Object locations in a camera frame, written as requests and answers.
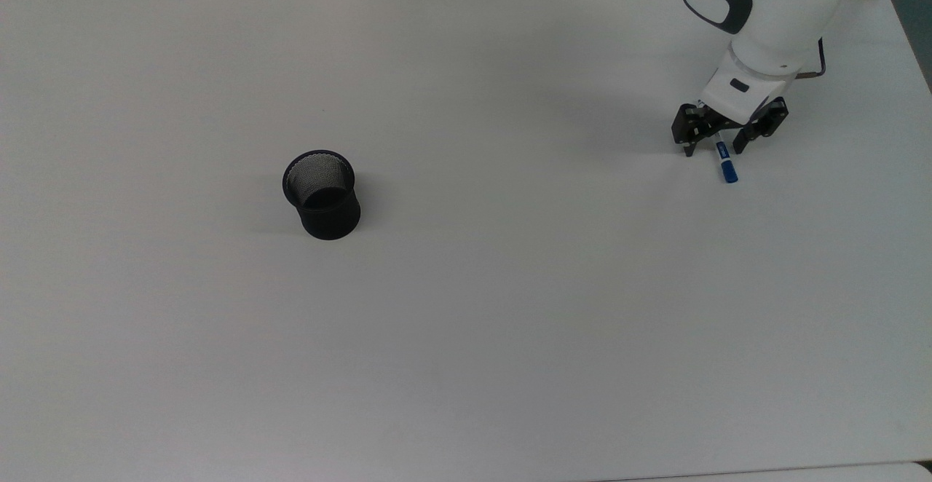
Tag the blue and white marker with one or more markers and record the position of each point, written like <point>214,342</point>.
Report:
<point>725,163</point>

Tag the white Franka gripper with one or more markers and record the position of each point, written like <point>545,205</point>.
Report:
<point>743,89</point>

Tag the black mesh pen cup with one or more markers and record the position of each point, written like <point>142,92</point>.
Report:
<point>324,202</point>

